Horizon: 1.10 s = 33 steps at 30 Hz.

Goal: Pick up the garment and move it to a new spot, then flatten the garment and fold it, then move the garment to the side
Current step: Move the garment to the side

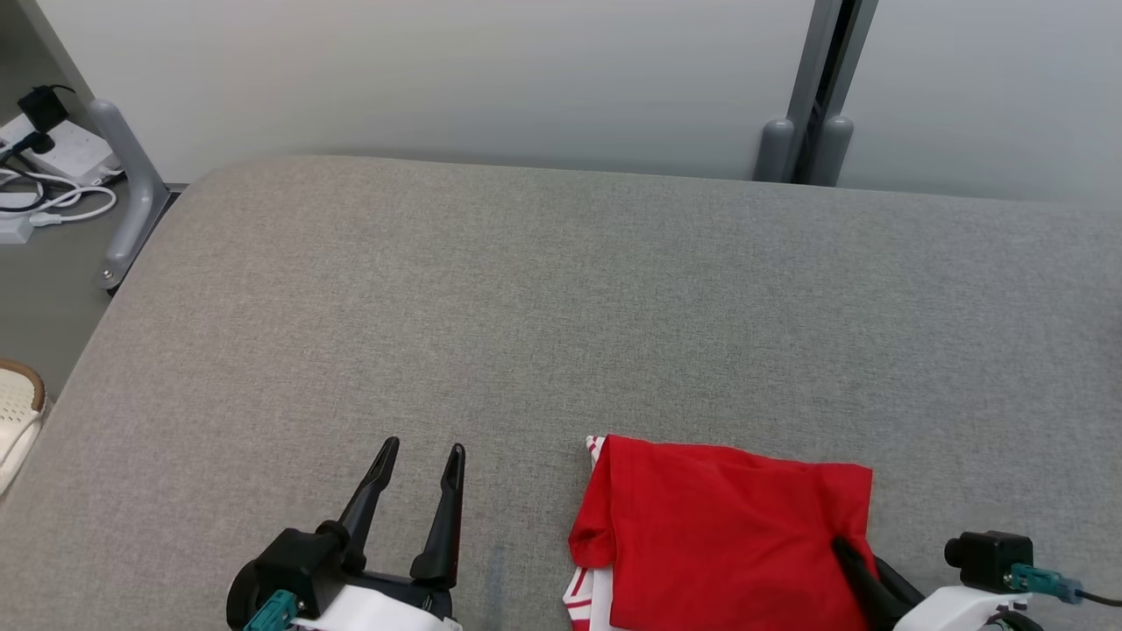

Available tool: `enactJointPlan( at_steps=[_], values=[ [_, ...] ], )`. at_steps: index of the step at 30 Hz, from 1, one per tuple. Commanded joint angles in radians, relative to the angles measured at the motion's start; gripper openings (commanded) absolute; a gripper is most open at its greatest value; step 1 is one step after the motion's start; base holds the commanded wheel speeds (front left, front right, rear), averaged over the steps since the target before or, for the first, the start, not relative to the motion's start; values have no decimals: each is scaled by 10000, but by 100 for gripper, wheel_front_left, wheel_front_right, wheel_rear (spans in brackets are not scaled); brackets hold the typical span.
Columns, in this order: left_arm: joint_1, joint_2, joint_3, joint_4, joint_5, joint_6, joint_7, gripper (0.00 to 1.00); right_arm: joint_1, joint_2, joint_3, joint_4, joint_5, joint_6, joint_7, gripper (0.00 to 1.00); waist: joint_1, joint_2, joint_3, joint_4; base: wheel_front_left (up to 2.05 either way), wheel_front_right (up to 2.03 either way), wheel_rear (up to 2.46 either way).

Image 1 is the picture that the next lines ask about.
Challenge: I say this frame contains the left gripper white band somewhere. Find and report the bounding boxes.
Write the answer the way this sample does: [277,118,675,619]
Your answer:
[289,436,467,631]

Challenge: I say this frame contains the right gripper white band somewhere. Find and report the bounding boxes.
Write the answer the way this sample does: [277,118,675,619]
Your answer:
[831,536,1037,631]

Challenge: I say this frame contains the red Bulls t-shirt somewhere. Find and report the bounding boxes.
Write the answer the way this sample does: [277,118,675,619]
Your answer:
[561,433,876,631]

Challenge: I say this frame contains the cream laundry basket brown rim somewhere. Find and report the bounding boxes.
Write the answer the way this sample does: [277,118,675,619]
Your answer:
[0,358,47,499]

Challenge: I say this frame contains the grey partition leg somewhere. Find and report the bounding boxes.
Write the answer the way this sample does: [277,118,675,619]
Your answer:
[86,98,174,292]

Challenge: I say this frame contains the black power adapter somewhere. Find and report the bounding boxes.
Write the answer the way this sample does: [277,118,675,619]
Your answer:
[18,84,69,154]

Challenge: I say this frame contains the teal left camera connector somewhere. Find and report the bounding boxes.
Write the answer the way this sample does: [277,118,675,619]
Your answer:
[243,589,301,631]

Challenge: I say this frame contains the teal camera connector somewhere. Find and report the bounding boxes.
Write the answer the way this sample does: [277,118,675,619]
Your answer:
[243,589,301,631]
[1005,564,1085,606]

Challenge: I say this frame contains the teal right camera connector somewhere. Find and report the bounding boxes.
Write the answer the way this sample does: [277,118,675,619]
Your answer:
[1005,564,1085,606]

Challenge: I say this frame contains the grey partition post with feet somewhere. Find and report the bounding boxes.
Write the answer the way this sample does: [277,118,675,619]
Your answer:
[752,0,880,188]

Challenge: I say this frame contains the white floor cable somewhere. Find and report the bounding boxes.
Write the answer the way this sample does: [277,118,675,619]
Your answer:
[0,167,118,229]

